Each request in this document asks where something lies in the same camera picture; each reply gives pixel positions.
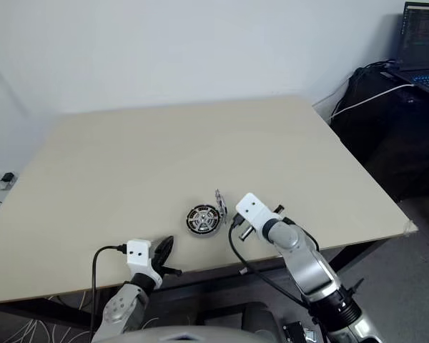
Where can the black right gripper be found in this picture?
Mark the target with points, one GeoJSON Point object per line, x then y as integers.
{"type": "Point", "coordinates": [244, 236]}

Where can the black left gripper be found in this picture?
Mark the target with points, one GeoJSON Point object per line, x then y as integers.
{"type": "Point", "coordinates": [156, 263]}

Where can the silver motor end cover plate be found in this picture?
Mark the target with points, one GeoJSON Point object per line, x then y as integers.
{"type": "Point", "coordinates": [221, 205]}

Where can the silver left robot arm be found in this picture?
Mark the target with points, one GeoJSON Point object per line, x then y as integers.
{"type": "Point", "coordinates": [121, 307]}

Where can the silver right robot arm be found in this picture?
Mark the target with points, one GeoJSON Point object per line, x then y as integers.
{"type": "Point", "coordinates": [307, 264]}

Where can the copper wound motor stator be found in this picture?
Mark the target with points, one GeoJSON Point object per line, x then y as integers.
{"type": "Point", "coordinates": [203, 233]}

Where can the grey rounded robot body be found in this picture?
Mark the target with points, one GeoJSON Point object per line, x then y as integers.
{"type": "Point", "coordinates": [186, 334]}

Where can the black rounded robot part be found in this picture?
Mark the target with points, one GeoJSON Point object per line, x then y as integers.
{"type": "Point", "coordinates": [259, 319]}

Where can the clear tape on table corner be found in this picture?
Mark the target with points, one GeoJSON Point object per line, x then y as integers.
{"type": "Point", "coordinates": [410, 227]}

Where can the black cabinet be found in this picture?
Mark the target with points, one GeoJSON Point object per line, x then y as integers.
{"type": "Point", "coordinates": [386, 143]}

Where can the black power adapter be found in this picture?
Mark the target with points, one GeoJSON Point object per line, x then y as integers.
{"type": "Point", "coordinates": [7, 177]}

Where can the open black laptop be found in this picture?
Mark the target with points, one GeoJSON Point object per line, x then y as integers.
{"type": "Point", "coordinates": [423, 39]}

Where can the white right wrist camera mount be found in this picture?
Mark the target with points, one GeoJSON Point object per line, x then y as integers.
{"type": "Point", "coordinates": [254, 211]}

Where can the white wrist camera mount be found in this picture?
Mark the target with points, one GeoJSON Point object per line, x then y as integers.
{"type": "Point", "coordinates": [254, 211]}
{"type": "Point", "coordinates": [138, 255]}

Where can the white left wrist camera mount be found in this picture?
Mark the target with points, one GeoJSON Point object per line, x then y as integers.
{"type": "Point", "coordinates": [138, 255]}

